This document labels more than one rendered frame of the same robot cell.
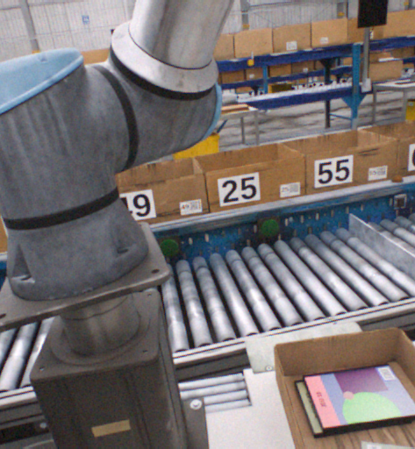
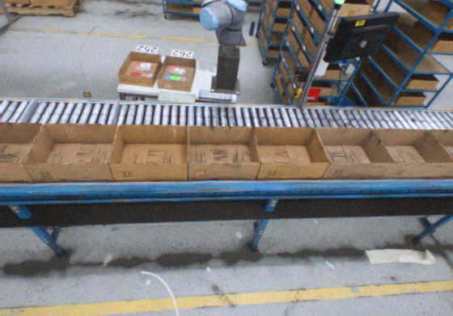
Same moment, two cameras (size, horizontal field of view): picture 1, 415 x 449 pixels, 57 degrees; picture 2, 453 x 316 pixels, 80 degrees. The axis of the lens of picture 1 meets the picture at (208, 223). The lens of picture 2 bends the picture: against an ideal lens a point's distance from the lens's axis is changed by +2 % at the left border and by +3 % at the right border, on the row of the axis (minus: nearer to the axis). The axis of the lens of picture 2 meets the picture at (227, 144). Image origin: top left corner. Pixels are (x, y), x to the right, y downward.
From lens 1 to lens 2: 266 cm
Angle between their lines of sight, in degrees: 110
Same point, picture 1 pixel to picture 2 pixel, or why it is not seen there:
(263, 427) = (198, 85)
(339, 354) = (173, 86)
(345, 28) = not seen: outside the picture
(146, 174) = (226, 167)
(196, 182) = (194, 128)
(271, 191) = (146, 138)
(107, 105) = not seen: hidden behind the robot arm
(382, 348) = (162, 84)
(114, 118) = not seen: hidden behind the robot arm
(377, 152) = (63, 127)
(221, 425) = (207, 87)
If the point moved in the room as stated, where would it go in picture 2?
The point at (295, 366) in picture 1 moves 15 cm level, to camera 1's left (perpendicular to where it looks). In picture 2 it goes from (185, 88) to (202, 90)
